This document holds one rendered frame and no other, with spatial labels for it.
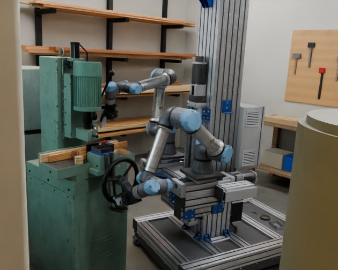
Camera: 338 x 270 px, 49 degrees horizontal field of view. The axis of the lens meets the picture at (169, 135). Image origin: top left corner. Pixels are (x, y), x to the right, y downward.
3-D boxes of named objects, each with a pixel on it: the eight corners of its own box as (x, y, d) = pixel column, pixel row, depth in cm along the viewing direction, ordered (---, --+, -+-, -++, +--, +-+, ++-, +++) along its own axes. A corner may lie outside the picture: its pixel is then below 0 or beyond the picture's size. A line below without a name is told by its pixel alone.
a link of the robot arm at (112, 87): (119, 84, 252) (109, 87, 247) (118, 97, 259) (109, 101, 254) (112, 79, 256) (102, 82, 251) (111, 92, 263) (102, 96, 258)
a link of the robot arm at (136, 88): (184, 83, 279) (134, 99, 248) (174, 82, 287) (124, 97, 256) (183, 68, 275) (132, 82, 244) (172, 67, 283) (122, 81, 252)
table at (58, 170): (66, 184, 204) (66, 174, 202) (38, 171, 223) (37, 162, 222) (144, 164, 248) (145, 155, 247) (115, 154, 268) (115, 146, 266)
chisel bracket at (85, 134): (87, 144, 236) (87, 131, 234) (75, 140, 245) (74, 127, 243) (97, 142, 241) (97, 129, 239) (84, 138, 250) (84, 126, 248)
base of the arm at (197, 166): (205, 167, 255) (206, 153, 253) (218, 173, 243) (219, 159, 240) (186, 169, 248) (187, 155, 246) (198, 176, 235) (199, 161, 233)
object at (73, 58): (73, 69, 235) (72, 42, 231) (66, 68, 240) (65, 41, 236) (83, 69, 241) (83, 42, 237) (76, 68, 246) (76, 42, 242)
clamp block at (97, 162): (100, 171, 220) (100, 156, 218) (86, 165, 228) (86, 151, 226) (118, 166, 231) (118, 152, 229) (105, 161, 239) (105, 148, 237)
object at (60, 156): (50, 162, 222) (49, 156, 221) (48, 161, 223) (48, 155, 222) (127, 146, 268) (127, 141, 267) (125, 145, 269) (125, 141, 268)
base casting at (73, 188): (73, 196, 220) (73, 182, 218) (26, 173, 257) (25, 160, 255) (129, 180, 253) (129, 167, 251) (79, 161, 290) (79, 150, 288)
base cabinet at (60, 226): (73, 301, 235) (73, 197, 220) (28, 264, 272) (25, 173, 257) (126, 272, 268) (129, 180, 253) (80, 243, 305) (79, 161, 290)
